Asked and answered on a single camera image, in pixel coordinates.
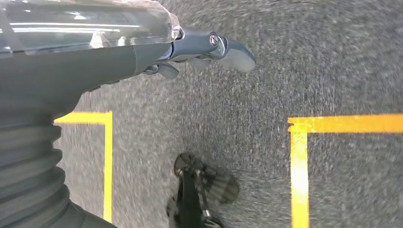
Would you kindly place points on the black robot leg and foot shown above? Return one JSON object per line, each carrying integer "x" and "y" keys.
{"x": 189, "y": 201}

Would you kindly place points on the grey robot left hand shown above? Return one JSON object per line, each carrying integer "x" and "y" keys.
{"x": 78, "y": 69}

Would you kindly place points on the yellow floor tape square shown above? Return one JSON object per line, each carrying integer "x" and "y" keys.
{"x": 108, "y": 173}
{"x": 299, "y": 176}

